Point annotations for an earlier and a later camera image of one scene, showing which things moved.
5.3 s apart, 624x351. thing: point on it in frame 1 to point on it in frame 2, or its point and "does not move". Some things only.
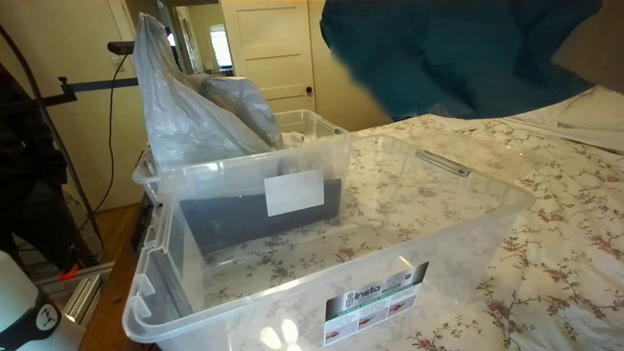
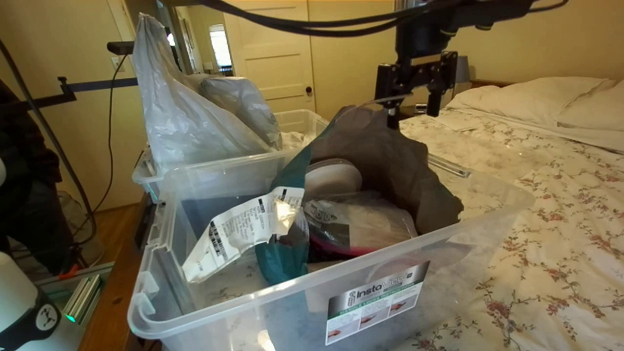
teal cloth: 460,57 to 384,153
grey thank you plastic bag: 193,116 does not move
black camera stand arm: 72,88 does not move
